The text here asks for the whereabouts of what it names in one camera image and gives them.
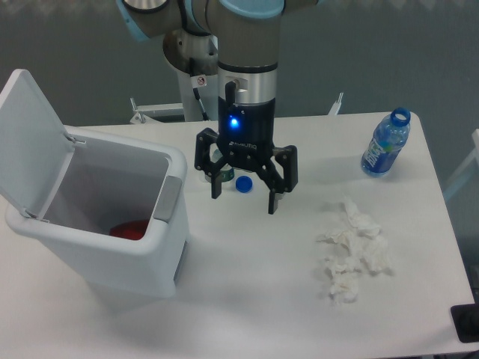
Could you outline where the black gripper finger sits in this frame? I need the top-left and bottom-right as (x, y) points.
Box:
(194, 128), (226, 199)
(258, 145), (298, 215)

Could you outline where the clear green-label bottle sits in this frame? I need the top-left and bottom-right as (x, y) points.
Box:
(202, 147), (235, 182)

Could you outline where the crumpled white tissue lower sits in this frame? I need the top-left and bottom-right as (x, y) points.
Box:
(329, 268), (361, 304)

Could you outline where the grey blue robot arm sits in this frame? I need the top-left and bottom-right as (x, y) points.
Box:
(117, 1), (310, 213)

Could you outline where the white frame at right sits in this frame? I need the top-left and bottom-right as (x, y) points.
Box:
(442, 129), (478, 202)

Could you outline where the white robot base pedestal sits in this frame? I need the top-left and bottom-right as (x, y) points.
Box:
(129, 28), (222, 124)

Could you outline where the crumpled white tissue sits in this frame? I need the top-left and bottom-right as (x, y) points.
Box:
(318, 196), (392, 277)
(329, 268), (361, 304)

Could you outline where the red object in trash can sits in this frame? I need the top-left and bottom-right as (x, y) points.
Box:
(109, 220), (149, 241)

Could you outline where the black cable on pedestal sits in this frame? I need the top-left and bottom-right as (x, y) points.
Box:
(189, 56), (210, 121)

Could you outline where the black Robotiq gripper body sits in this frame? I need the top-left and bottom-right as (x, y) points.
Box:
(216, 97), (275, 174)

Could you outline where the white trash can lid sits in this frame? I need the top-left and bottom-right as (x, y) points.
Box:
(1, 69), (75, 218)

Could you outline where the blue bottle cap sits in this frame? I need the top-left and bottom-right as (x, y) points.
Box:
(235, 176), (253, 194)

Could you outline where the blue water bottle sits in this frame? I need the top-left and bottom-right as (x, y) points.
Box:
(361, 107), (411, 177)

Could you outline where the white trash can body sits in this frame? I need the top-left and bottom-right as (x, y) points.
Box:
(1, 127), (189, 298)

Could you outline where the black device at edge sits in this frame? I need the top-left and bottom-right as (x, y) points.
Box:
(451, 304), (478, 343)

